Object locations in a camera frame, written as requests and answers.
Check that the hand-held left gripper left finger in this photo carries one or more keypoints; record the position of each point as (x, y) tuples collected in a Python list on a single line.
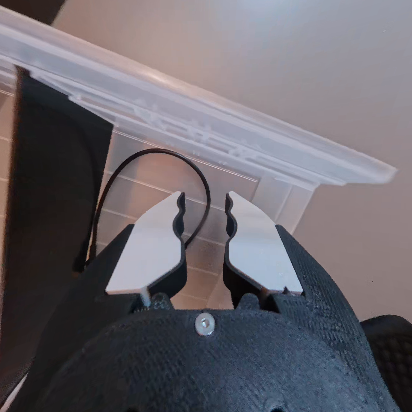
[(151, 247)]

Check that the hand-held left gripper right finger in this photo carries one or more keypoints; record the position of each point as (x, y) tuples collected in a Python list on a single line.
[(264, 254)]

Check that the clear plastic bin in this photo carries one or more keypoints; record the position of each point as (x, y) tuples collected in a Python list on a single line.
[(225, 135)]

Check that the black bin divider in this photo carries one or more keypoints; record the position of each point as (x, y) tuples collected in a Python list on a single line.
[(48, 161)]

